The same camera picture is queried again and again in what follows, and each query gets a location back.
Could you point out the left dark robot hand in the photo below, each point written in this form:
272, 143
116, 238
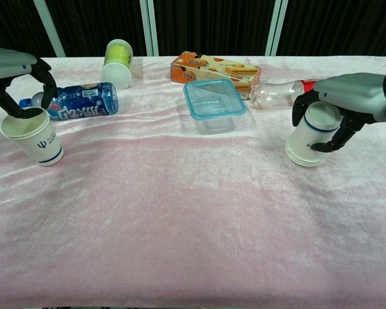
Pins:
6, 62

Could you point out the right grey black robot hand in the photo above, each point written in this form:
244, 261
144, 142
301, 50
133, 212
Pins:
357, 91

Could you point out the stack of white paper cups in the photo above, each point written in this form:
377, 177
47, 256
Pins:
312, 135

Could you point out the white paper cup blue logo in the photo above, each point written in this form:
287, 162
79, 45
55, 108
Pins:
42, 145

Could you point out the empty red label cola bottle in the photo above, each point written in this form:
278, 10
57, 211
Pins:
273, 93

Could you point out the blue label Pepsi bottle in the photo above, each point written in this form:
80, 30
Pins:
87, 101

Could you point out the clear canister of tennis balls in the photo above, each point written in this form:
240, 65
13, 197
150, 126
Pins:
117, 69

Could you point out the clear container with blue rim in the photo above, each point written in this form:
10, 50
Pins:
214, 96

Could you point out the orange biscuit box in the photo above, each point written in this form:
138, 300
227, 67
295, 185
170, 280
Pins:
209, 69

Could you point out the black curtain backdrop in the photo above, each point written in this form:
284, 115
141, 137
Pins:
212, 22

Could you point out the pink velvet tablecloth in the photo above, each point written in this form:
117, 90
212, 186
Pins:
180, 209

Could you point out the white metal frame post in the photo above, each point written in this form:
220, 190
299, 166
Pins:
276, 29
149, 29
49, 29

